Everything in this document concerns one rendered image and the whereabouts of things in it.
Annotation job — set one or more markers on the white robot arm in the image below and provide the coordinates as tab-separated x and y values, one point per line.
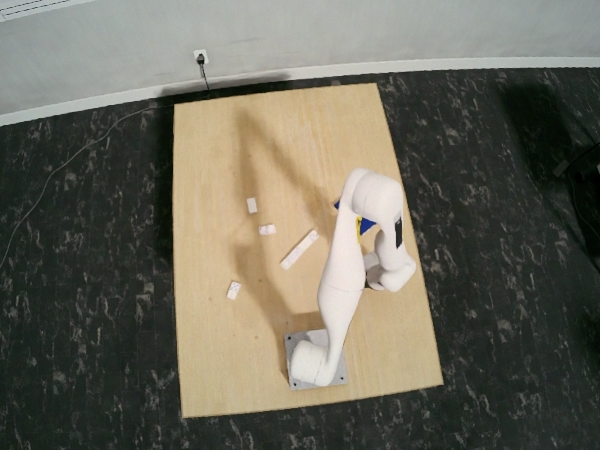
377	198

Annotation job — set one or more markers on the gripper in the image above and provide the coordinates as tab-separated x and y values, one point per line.
366	285

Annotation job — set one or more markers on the dark blue rectangular pad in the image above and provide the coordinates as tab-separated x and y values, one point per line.
365	223

